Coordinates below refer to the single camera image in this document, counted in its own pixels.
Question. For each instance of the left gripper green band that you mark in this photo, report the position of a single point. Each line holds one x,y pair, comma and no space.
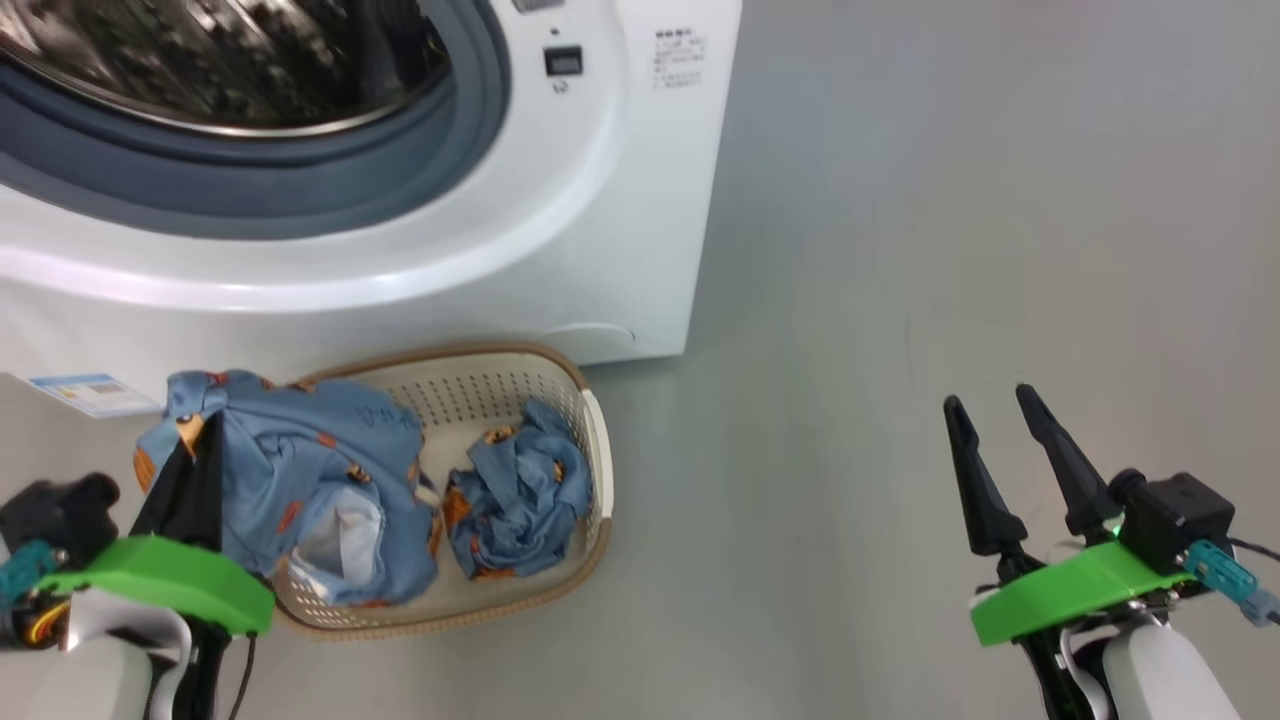
170,580

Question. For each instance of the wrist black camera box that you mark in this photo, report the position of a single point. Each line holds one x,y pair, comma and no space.
55,515
1180,515

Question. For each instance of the blue cartoon print garment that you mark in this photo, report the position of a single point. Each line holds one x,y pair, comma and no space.
520,500

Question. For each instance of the blue patterned garment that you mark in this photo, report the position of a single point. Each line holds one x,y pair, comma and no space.
290,470

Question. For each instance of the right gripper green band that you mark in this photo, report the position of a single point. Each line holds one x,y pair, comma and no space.
1070,590

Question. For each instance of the small grey label sticker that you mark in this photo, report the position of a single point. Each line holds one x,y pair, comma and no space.
538,5

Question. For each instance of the white front-load washing machine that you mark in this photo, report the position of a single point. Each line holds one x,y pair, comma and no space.
560,230

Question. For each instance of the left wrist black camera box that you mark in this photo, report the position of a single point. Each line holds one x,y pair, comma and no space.
55,515

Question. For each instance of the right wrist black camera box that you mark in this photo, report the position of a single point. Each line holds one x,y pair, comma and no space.
1180,515

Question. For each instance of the cream perforated laundry basket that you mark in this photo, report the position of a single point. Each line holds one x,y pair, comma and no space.
480,395

